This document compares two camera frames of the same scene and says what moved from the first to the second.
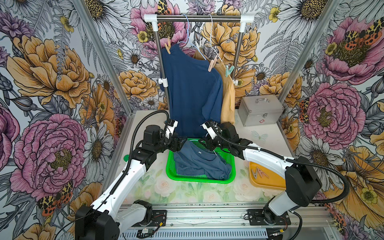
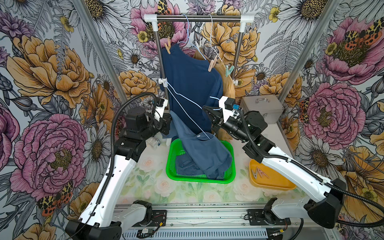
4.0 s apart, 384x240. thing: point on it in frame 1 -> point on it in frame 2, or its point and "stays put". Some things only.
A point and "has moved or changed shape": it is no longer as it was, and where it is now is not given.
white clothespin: x=255 y=174 stays put
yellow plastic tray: x=260 y=175 stays put
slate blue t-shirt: x=193 y=157 has moved or changed shape
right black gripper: x=209 y=142 -> x=218 y=122
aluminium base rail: x=221 y=222 stays put
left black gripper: x=176 y=145 -> x=166 y=121
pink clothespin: x=261 y=173 stays put
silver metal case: x=259 y=110 stays put
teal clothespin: x=228 y=71 stays put
